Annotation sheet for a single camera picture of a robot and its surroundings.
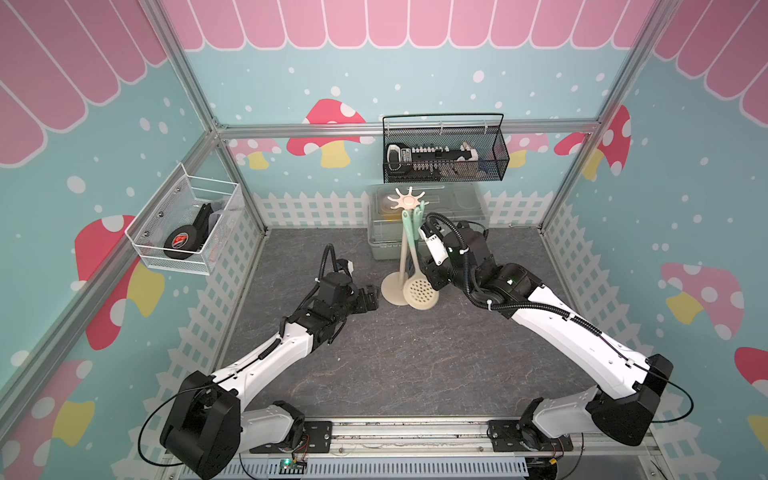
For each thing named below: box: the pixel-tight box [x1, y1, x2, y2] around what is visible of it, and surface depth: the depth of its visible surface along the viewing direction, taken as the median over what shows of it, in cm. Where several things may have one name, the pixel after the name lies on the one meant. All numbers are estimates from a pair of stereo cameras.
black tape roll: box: [164, 203, 214, 259], surface depth 71 cm
